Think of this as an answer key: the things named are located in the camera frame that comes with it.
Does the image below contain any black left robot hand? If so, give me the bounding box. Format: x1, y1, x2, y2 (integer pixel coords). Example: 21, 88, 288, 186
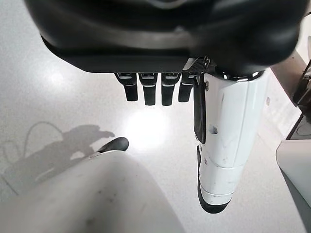
23, 0, 307, 107

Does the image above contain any white box-shaped appliance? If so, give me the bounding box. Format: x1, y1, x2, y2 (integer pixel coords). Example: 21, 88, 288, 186
275, 139, 311, 216

